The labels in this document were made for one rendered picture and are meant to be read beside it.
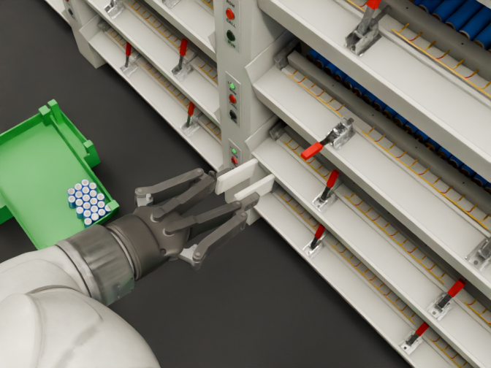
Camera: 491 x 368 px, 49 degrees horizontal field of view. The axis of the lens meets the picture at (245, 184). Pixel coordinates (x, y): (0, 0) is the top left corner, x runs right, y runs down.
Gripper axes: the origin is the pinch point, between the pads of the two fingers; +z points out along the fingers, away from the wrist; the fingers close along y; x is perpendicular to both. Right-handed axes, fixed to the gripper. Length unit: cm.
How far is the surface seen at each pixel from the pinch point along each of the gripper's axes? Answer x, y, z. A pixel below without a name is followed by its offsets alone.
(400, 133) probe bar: 4.9, 8.0, 22.6
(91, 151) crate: -48, -57, 9
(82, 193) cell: -47, -46, 0
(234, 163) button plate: -27.7, -21.3, 22.4
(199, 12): 0.8, -36.0, 20.5
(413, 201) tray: -0.1, 15.9, 18.7
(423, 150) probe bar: 4.9, 12.3, 22.6
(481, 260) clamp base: -0.1, 27.8, 18.1
